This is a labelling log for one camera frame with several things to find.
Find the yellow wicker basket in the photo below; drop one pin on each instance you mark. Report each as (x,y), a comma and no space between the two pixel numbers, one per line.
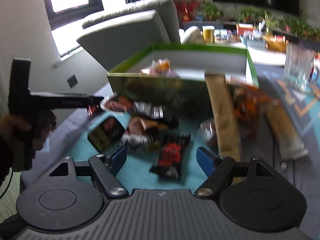
(276,43)

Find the orange bread snack pack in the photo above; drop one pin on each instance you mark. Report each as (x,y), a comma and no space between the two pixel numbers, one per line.
(158,67)

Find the red flower decoration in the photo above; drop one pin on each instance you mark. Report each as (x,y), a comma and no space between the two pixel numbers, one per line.
(186,9)

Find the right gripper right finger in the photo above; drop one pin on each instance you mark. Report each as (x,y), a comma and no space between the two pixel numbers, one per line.
(218,171)

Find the round white coffee table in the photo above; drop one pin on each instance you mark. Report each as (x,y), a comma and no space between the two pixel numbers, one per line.
(262,56)

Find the red black spicy snack pack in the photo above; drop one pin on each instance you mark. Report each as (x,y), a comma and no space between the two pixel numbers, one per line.
(106,134)

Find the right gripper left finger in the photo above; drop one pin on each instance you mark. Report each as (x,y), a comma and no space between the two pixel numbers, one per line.
(105,169)

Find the clear glass mug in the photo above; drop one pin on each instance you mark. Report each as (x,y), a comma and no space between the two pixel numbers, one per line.
(300,70)

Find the grey armchair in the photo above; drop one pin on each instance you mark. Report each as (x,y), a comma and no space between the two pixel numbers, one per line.
(112,37)

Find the person's hand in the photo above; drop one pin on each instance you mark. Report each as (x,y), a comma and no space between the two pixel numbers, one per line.
(17,141)

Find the brown white snack bag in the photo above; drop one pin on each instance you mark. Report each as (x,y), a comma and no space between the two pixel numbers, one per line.
(142,133)

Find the spider plant in vase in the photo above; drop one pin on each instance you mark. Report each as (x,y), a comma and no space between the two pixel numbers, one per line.
(269,23)

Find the dark window frame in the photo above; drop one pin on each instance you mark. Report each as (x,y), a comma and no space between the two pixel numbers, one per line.
(82,2)

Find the blue plastic basket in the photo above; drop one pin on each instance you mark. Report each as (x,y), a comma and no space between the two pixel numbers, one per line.
(259,44)

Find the yellow canister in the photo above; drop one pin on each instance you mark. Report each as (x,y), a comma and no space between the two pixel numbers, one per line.
(208,34)

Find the orange chips bag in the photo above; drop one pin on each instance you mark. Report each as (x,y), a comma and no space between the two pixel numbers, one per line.
(248,103)

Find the long tan biscuit pack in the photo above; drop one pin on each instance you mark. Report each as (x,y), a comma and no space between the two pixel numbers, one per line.
(226,125)

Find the green cardboard box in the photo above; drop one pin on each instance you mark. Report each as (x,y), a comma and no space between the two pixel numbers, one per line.
(185,92)

